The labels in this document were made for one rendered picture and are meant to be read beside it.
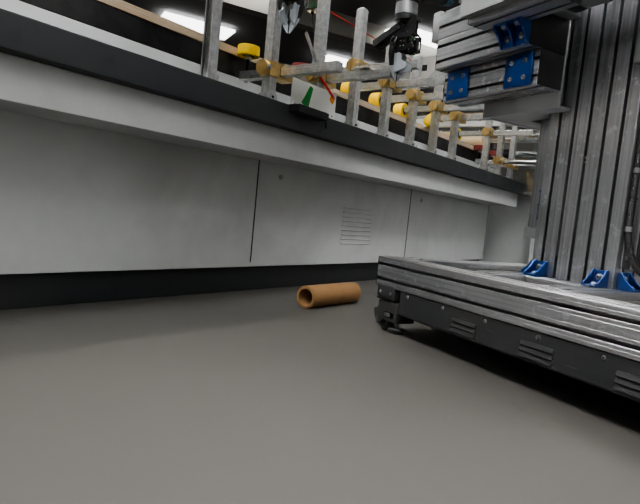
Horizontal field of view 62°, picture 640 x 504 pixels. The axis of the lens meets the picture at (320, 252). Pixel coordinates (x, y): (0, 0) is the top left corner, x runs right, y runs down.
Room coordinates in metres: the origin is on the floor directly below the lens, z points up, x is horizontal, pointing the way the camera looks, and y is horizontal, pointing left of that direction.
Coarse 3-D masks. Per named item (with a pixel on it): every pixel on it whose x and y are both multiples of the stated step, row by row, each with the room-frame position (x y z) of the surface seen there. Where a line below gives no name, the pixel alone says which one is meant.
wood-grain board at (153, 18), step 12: (96, 0) 1.54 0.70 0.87; (108, 0) 1.56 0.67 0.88; (120, 0) 1.59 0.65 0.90; (132, 12) 1.63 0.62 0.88; (144, 12) 1.66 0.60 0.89; (156, 24) 1.70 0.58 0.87; (168, 24) 1.73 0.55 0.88; (180, 24) 1.76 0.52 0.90; (192, 36) 1.80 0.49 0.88; (228, 48) 1.93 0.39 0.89; (252, 60) 2.03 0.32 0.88; (372, 108) 2.70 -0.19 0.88; (468, 144) 3.68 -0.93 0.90
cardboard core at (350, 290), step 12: (300, 288) 1.88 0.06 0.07; (312, 288) 1.86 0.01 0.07; (324, 288) 1.91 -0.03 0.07; (336, 288) 1.97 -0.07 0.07; (348, 288) 2.02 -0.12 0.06; (300, 300) 1.89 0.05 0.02; (312, 300) 1.85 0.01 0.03; (324, 300) 1.90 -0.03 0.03; (336, 300) 1.96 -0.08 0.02; (348, 300) 2.03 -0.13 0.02
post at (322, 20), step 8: (320, 0) 2.02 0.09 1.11; (328, 0) 2.02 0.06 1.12; (320, 8) 2.01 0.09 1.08; (328, 8) 2.02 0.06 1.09; (320, 16) 2.01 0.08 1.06; (328, 16) 2.03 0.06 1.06; (320, 24) 2.01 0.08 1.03; (328, 24) 2.03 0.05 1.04; (320, 32) 2.01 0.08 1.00; (320, 40) 2.01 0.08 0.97; (320, 48) 2.00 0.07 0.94; (312, 56) 2.02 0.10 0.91; (320, 56) 2.01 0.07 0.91
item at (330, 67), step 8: (304, 64) 1.77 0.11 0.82; (312, 64) 1.75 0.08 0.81; (320, 64) 1.73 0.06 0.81; (328, 64) 1.71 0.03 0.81; (336, 64) 1.69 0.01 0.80; (240, 72) 1.95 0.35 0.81; (248, 72) 1.92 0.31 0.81; (256, 72) 1.90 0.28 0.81; (288, 72) 1.81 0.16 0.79; (296, 72) 1.79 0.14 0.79; (304, 72) 1.77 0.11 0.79; (312, 72) 1.75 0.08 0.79; (320, 72) 1.74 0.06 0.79; (328, 72) 1.73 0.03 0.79; (336, 72) 1.72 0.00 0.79; (248, 80) 1.95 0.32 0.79; (256, 80) 1.94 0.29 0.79
